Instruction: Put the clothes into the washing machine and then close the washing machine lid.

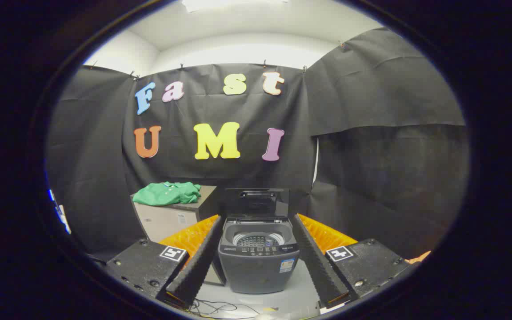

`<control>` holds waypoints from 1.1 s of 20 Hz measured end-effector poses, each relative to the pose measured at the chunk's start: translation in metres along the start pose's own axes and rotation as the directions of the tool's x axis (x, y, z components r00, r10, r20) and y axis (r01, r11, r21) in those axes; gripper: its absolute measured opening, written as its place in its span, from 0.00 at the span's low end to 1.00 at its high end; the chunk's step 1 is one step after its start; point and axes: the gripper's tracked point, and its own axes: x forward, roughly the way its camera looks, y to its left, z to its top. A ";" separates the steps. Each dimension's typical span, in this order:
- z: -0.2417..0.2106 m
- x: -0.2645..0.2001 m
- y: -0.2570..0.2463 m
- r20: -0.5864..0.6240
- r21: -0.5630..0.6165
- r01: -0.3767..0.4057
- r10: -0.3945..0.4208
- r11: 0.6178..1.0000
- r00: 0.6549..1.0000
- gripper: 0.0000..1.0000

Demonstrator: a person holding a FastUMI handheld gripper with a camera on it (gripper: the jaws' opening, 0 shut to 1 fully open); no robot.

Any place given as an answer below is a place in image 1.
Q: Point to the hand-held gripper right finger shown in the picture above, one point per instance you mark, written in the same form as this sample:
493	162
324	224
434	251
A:
316	266

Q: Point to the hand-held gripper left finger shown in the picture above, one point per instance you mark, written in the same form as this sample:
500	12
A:
196	266

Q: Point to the grey washing machine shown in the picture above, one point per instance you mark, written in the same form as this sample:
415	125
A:
256	271

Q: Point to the green polo shirt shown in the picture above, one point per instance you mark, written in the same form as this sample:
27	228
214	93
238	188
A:
167	194

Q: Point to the dark glass washing machine lid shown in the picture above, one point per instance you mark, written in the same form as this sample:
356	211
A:
256	202

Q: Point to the grey cabinet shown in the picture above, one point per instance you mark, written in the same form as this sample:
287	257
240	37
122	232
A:
167	222

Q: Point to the ceiling light panel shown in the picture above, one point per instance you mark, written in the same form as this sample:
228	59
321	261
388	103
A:
220	4

